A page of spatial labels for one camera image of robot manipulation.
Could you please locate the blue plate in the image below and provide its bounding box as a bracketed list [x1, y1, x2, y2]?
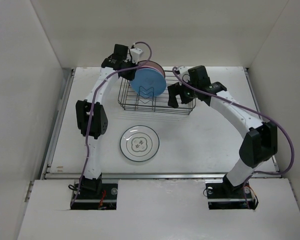
[129, 67, 167, 98]

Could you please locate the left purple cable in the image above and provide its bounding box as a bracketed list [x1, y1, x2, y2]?
[70, 41, 153, 208]

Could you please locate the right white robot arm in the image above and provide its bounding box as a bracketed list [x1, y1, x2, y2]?
[167, 65, 278, 198]

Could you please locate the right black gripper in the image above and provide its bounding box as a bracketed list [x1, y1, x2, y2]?
[168, 76, 199, 108]

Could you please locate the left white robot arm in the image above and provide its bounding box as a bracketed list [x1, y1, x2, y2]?
[75, 44, 144, 199]

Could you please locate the purple cable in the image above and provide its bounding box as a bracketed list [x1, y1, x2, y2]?
[172, 66, 295, 210]
[70, 41, 153, 208]

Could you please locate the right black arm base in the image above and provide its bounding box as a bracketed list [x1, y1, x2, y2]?
[202, 181, 259, 210]

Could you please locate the pink plate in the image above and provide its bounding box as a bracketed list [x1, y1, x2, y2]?
[138, 60, 166, 78]

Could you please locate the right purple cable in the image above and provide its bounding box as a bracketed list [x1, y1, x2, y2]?
[172, 66, 295, 210]

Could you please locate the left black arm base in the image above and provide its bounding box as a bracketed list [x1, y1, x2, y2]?
[68, 182, 119, 211]

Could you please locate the dark wire dish rack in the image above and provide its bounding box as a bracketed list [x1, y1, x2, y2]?
[118, 70, 196, 115]

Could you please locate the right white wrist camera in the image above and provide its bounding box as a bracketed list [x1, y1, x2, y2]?
[178, 66, 190, 83]

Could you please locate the aluminium rail frame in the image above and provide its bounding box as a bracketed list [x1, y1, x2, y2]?
[23, 66, 298, 203]

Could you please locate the white plate with flower outline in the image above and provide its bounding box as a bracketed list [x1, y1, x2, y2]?
[119, 125, 160, 163]

